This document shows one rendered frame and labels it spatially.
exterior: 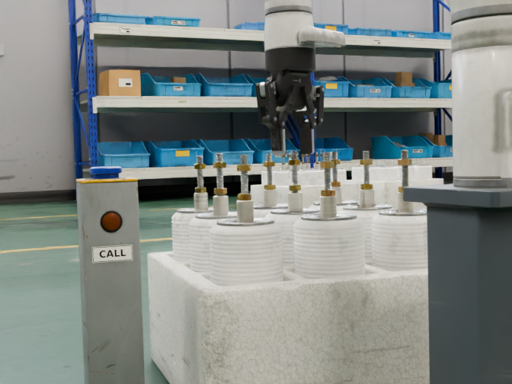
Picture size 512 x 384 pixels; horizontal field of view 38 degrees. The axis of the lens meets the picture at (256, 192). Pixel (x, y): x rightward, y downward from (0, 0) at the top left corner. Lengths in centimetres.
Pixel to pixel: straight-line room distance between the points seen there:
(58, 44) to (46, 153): 88
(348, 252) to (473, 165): 25
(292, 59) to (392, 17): 657
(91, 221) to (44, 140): 526
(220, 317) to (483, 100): 39
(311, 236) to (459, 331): 26
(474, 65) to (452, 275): 21
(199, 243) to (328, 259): 19
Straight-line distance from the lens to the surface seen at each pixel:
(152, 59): 645
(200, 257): 105
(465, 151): 79
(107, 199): 93
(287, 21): 108
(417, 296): 99
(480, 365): 78
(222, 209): 106
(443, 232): 79
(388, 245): 102
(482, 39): 79
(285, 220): 107
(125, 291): 95
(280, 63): 108
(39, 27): 627
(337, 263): 96
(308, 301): 92
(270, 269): 93
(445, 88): 700
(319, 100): 114
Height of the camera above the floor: 34
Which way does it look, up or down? 3 degrees down
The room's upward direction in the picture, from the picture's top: 2 degrees counter-clockwise
